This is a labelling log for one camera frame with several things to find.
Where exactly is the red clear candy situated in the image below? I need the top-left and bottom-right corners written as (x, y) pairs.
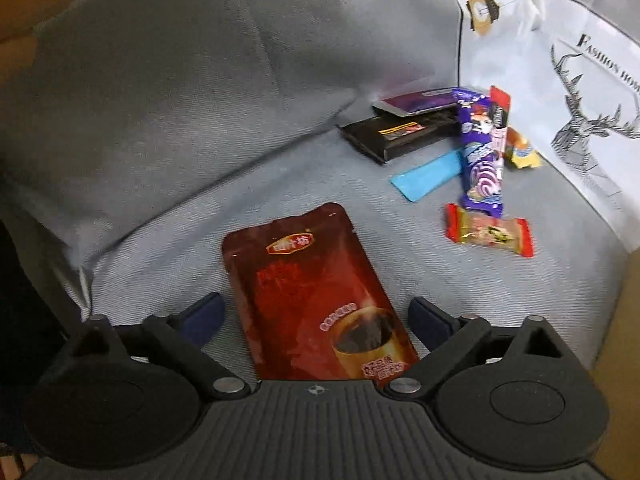
top-left (446, 204), bottom-right (534, 258)

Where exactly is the red coffee drink pouch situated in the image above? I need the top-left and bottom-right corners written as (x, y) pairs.
top-left (221, 203), bottom-right (419, 385)

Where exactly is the purple cartoon snack packet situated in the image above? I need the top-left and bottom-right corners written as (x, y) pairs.
top-left (452, 88), bottom-right (503, 219)

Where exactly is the light blue snack bar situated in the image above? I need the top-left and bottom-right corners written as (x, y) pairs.
top-left (390, 150), bottom-right (462, 203)

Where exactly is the yellow orange candy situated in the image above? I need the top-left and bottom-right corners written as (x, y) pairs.
top-left (506, 127), bottom-right (542, 169)

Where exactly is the black chocolate bar packet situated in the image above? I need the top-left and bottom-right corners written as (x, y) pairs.
top-left (340, 108), bottom-right (460, 165)

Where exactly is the purple silver packet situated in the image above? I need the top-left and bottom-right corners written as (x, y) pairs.
top-left (371, 86), bottom-right (490, 118)

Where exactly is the red white stick sachet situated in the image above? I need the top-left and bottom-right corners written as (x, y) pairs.
top-left (489, 86), bottom-right (511, 158)

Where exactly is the brown cardboard box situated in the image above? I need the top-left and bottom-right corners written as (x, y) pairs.
top-left (592, 252), bottom-right (640, 479)

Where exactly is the grey deer print sofa cover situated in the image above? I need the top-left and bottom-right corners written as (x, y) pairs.
top-left (1, 0), bottom-right (639, 370)

